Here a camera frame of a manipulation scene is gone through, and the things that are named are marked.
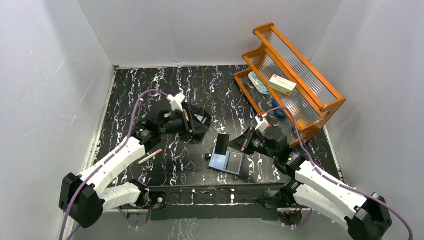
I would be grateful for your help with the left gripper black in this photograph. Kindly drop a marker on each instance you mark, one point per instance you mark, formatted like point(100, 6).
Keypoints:
point(190, 120)

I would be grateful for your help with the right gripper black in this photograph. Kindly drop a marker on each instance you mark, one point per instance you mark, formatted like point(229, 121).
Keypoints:
point(243, 142)

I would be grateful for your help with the black box of cards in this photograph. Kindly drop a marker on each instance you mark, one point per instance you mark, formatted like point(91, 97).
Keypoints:
point(196, 120)

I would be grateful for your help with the black silver card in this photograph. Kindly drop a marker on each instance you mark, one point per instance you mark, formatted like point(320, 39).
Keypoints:
point(235, 163)

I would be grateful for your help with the black card holder wallet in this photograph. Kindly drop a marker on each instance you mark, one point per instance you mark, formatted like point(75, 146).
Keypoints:
point(219, 162)

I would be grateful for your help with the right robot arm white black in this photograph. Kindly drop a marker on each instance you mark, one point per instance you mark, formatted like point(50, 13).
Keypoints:
point(363, 218)

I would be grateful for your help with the blue small object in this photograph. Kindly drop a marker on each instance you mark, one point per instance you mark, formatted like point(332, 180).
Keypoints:
point(279, 112)

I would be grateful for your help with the pink pen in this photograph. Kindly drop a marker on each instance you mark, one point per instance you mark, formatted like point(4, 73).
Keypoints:
point(145, 159)

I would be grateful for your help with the orange wooden shelf rack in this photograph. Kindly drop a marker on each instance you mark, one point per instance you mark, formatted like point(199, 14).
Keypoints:
point(278, 74)

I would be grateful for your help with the cream cardboard box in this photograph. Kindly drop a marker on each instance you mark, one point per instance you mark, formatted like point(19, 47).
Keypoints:
point(281, 85)

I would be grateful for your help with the white blue oval package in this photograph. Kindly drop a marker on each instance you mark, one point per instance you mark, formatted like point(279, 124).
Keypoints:
point(257, 83)

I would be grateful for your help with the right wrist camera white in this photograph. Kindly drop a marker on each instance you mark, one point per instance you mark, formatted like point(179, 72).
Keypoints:
point(261, 122)

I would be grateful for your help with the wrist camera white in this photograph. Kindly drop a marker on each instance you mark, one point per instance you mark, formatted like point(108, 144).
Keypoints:
point(261, 122)
point(176, 102)

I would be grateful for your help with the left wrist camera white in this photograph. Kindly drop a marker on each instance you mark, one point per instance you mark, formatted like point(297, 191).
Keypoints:
point(176, 102)

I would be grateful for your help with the black aluminium base frame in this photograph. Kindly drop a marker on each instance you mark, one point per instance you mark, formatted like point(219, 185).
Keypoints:
point(240, 201)

